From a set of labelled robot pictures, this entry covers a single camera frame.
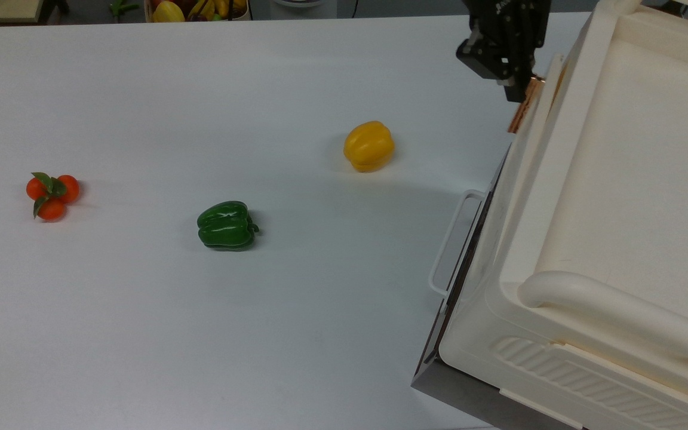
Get yellow bell pepper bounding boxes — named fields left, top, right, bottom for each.
left=343, top=121, right=396, bottom=174

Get basket of toy fruit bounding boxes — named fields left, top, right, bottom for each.
left=144, top=0, right=252, bottom=23

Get wooden side table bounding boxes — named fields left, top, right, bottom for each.
left=0, top=0, right=44, bottom=24

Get orange tomato cluster with leaves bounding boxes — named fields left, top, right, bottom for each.
left=26, top=172, right=81, bottom=222

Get cream cabinet door with handle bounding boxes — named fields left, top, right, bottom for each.
left=428, top=53, right=567, bottom=338

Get white round container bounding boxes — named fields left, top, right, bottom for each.
left=271, top=0, right=340, bottom=19

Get cream white toaster oven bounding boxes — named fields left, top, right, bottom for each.
left=440, top=0, right=688, bottom=430

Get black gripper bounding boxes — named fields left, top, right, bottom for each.
left=456, top=0, right=551, bottom=103

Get green bell pepper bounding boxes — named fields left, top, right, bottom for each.
left=196, top=201, right=260, bottom=251

